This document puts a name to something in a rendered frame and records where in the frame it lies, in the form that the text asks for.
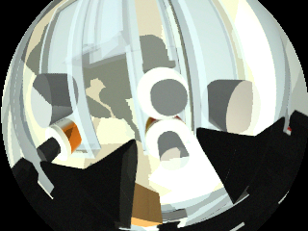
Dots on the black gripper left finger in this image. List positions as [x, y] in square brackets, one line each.
[109, 184]

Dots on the orange-yellow wooden block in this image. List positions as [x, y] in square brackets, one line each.
[147, 207]

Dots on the orange jar with black cap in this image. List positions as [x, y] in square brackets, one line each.
[61, 140]

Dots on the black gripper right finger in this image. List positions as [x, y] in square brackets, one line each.
[237, 158]

